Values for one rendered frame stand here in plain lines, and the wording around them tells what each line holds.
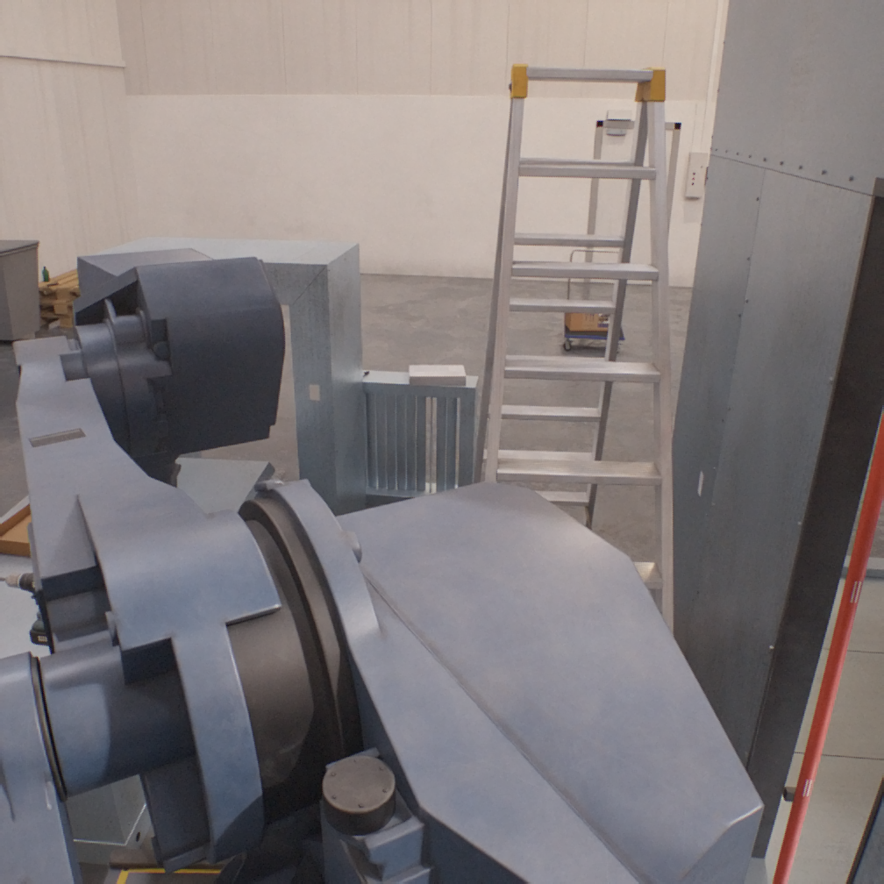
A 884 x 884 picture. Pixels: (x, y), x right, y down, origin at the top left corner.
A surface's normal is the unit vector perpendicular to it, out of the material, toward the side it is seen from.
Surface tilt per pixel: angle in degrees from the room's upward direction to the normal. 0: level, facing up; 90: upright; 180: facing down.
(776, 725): 90
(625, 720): 16
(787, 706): 90
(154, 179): 90
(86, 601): 47
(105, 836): 90
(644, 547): 0
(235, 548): 10
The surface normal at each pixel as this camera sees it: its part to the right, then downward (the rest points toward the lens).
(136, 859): 0.01, -0.92
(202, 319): 0.44, -0.08
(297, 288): -0.12, 0.39
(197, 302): 0.34, -0.44
